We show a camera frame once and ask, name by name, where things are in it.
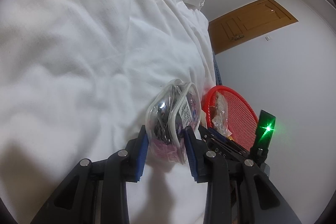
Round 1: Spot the bagged grey plush toy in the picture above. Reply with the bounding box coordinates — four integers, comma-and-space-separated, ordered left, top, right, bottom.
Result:
211, 92, 232, 137

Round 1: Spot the red mesh plastic basket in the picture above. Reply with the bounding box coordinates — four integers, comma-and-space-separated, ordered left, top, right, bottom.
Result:
202, 85, 258, 151

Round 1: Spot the cartoon print zip pouch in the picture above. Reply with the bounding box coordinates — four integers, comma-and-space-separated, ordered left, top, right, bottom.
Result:
145, 79, 201, 164

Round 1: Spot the blue striped mattress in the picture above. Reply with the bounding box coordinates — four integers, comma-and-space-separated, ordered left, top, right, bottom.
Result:
213, 52, 222, 85

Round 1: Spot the brown wooden door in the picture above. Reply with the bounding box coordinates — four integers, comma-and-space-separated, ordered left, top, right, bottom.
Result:
209, 0, 298, 54

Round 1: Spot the white duvet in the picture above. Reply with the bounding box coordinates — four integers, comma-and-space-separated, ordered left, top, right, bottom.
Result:
1, 0, 215, 223

